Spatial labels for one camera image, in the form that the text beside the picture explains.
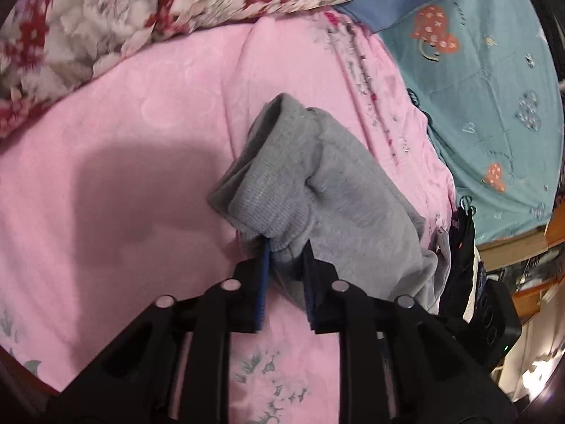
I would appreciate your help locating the red floral quilt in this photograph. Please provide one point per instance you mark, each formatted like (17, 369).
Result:
(88, 17)

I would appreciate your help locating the wooden bed frame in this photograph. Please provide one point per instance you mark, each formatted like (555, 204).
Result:
(521, 247)

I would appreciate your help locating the pink bed sheet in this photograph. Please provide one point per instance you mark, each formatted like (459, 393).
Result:
(132, 150)

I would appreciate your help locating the grey pants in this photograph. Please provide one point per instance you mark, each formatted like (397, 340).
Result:
(344, 194)

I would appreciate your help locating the teal heart print blanket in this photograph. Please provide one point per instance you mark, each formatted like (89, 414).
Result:
(485, 119)

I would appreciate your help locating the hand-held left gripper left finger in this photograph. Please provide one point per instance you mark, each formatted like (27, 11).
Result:
(263, 287)

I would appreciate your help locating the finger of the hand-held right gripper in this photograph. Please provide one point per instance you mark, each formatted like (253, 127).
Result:
(459, 265)

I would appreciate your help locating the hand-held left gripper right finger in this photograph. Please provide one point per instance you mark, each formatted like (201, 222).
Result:
(310, 293)

